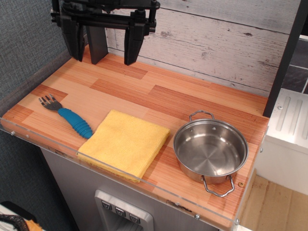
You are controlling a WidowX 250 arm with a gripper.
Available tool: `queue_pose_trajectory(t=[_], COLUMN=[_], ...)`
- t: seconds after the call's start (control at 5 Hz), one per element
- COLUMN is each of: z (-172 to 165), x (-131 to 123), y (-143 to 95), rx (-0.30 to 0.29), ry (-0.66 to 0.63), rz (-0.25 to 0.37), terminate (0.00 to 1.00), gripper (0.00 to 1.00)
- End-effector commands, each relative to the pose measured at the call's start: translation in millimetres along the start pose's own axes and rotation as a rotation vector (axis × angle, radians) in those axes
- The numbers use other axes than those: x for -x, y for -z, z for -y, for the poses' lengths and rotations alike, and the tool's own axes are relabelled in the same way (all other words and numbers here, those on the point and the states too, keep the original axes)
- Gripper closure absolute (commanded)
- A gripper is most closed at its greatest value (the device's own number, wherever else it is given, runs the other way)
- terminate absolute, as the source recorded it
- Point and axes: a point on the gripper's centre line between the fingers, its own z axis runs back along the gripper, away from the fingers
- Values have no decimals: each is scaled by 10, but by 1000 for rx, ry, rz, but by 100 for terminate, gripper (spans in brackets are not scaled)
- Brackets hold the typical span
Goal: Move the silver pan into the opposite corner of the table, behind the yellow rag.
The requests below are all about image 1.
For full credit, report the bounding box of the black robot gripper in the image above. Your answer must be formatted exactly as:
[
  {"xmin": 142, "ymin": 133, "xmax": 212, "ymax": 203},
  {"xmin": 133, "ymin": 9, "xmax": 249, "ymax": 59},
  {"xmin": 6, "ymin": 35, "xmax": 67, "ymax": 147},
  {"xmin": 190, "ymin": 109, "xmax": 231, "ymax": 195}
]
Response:
[{"xmin": 51, "ymin": 0, "xmax": 160, "ymax": 65}]

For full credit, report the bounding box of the stainless steel pot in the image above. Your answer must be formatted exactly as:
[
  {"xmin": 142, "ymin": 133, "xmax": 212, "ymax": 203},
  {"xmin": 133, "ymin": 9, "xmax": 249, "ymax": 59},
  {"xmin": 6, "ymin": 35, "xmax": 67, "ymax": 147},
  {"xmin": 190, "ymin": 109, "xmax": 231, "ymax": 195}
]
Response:
[{"xmin": 173, "ymin": 110, "xmax": 249, "ymax": 198}]

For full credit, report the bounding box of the yellow folded cloth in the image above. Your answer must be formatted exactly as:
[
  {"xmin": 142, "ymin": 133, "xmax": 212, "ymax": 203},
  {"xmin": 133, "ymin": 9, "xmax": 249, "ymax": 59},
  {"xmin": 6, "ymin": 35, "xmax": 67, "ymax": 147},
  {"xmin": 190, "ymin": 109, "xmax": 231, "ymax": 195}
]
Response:
[{"xmin": 77, "ymin": 110, "xmax": 170, "ymax": 182}]

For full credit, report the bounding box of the clear acrylic edge guard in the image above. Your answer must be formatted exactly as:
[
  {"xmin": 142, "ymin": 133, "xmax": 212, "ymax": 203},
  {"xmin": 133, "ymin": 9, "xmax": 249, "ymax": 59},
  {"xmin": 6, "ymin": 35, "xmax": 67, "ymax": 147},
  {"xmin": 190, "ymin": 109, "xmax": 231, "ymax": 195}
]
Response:
[{"xmin": 1, "ymin": 115, "xmax": 269, "ymax": 231}]

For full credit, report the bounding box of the grey toy fridge cabinet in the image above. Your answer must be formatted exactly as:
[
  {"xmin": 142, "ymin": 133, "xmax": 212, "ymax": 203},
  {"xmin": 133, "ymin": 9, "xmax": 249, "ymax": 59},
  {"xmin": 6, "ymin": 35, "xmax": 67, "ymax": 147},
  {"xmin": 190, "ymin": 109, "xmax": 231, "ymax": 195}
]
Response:
[{"xmin": 42, "ymin": 149, "xmax": 217, "ymax": 231}]

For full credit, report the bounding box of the silver ice dispenser panel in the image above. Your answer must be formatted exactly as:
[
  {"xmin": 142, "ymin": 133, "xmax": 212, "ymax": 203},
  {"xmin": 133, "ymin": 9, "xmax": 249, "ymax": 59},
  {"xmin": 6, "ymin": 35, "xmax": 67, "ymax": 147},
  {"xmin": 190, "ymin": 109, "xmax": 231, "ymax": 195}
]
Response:
[{"xmin": 95, "ymin": 190, "xmax": 154, "ymax": 231}]

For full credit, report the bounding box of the black and orange object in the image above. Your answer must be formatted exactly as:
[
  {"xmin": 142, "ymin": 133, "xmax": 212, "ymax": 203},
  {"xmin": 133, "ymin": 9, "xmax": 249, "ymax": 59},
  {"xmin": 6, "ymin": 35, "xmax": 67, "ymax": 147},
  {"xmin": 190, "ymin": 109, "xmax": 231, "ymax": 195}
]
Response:
[{"xmin": 0, "ymin": 201, "xmax": 44, "ymax": 231}]

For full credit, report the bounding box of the white toy sink unit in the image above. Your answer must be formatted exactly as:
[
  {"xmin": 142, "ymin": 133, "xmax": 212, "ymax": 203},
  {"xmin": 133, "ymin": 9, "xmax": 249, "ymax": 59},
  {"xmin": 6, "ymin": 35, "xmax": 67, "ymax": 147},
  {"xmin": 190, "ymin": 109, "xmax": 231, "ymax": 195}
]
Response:
[{"xmin": 254, "ymin": 35, "xmax": 308, "ymax": 196}]

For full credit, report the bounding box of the dark left shelf post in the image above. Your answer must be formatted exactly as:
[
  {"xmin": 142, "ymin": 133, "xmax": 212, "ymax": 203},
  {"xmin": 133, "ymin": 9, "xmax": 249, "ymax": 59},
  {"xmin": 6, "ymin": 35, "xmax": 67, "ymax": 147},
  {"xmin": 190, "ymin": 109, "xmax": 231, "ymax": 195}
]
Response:
[{"xmin": 86, "ymin": 26, "xmax": 108, "ymax": 64}]

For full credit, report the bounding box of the dark shelf post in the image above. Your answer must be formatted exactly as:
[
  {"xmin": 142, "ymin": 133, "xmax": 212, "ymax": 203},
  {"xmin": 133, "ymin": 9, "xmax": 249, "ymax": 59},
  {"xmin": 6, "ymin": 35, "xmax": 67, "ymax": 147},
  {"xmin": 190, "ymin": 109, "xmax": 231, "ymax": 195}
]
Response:
[
  {"xmin": 86, "ymin": 26, "xmax": 108, "ymax": 64},
  {"xmin": 263, "ymin": 0, "xmax": 308, "ymax": 118}
]

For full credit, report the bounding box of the blue handled metal fork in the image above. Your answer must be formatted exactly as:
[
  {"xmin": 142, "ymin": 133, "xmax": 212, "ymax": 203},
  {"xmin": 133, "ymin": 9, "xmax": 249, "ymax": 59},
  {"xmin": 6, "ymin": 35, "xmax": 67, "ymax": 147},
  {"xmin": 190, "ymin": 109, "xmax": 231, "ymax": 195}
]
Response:
[{"xmin": 38, "ymin": 94, "xmax": 93, "ymax": 139}]

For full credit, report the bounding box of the dark right shelf post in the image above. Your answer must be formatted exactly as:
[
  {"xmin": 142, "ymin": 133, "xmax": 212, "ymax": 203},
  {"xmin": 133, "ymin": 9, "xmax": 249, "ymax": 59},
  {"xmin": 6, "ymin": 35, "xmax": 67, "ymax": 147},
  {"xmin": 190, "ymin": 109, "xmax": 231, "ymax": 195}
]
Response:
[{"xmin": 263, "ymin": 0, "xmax": 308, "ymax": 118}]

